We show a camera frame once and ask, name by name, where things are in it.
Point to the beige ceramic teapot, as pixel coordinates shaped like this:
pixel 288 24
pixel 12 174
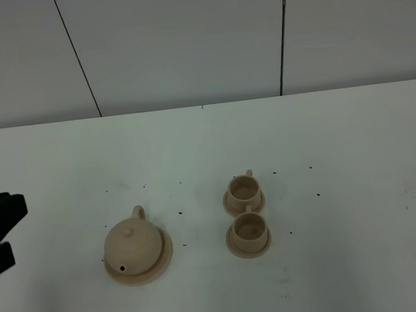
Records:
pixel 133 245

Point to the beige round teapot tray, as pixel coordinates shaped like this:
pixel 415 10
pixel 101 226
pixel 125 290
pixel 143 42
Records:
pixel 151 274

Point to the far beige saucer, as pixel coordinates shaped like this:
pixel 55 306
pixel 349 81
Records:
pixel 235 212

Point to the beige saucer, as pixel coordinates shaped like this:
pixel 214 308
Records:
pixel 246 254
pixel 235 212

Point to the far beige teacup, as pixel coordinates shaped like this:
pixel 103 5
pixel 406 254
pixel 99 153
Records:
pixel 243 190

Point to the beige teacup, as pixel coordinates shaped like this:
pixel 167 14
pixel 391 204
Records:
pixel 249 231
pixel 243 190

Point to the near beige saucer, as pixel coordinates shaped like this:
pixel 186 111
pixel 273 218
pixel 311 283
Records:
pixel 246 254

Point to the near beige teacup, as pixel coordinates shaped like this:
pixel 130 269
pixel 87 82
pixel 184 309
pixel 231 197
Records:
pixel 249 231

